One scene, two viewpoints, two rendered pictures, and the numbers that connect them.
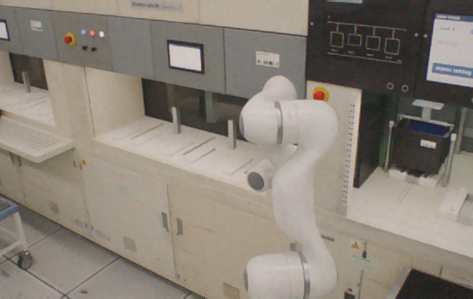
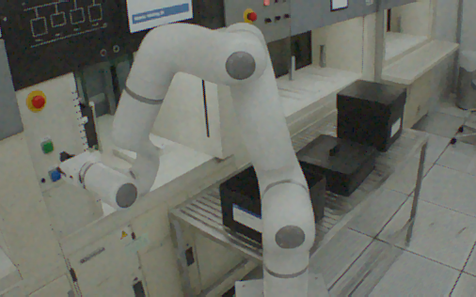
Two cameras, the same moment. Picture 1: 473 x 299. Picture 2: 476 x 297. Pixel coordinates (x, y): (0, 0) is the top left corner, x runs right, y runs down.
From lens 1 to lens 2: 1.18 m
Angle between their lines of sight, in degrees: 73
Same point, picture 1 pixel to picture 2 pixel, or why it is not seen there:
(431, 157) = (88, 131)
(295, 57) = not seen: outside the picture
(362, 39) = (65, 16)
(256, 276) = (306, 217)
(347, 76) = (60, 63)
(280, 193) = (278, 122)
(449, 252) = (187, 174)
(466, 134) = not seen: hidden behind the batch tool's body
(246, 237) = not seen: outside the picture
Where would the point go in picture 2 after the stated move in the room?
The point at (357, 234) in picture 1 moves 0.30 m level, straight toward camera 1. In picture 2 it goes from (120, 223) to (191, 242)
